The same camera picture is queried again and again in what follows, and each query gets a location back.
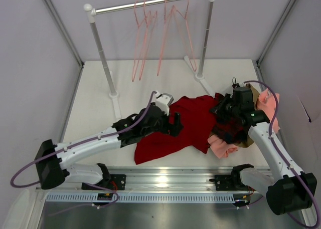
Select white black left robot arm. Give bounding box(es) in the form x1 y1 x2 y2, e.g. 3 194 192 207
35 103 183 190

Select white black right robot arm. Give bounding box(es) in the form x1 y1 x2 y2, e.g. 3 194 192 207
210 86 317 215

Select pink skirt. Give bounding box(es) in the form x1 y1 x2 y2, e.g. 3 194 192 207
208 89 276 158

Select red black plaid skirt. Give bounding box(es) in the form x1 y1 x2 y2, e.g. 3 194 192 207
210 92 249 144

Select tan brown skirt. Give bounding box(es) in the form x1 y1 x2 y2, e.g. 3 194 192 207
235 83 260 148

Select silver white clothes rack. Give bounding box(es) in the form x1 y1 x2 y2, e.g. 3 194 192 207
83 0 215 119

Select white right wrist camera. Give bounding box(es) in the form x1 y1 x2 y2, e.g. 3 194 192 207
234 82 251 88

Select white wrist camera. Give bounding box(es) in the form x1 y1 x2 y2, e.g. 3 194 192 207
234 82 251 88
155 91 174 116

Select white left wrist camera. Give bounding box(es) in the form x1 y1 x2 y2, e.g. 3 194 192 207
155 91 174 116

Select aluminium mounting rail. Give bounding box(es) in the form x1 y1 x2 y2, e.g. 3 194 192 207
35 166 309 193

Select white slotted cable duct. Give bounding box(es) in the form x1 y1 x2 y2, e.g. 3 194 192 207
46 192 235 203

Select pink wire hanger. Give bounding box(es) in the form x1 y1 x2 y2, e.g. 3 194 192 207
138 0 158 80
131 1 147 82
173 0 197 72
157 0 173 76

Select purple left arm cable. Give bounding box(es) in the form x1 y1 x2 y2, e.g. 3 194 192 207
10 92 157 214

